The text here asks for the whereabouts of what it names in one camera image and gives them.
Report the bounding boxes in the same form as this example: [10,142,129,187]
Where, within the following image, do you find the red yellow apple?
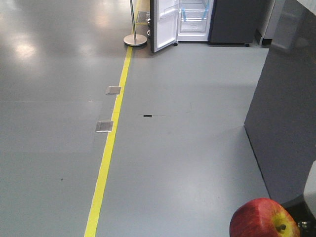
[229,197,300,237]

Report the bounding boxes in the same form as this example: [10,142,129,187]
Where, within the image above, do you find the grey kitchen island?
[244,0,316,206]

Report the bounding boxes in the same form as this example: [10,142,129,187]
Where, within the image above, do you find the metal floor plate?
[95,120,114,133]
[106,86,121,95]

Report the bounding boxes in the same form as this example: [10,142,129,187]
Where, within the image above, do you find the silver sign stand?
[123,0,147,47]

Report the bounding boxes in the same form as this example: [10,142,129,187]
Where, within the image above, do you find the metal floor plate near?
[95,120,114,133]

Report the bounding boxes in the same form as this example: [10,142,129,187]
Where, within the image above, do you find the metal floor plate far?
[106,86,121,95]

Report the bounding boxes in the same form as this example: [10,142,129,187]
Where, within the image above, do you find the dark grey fridge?
[150,0,264,53]

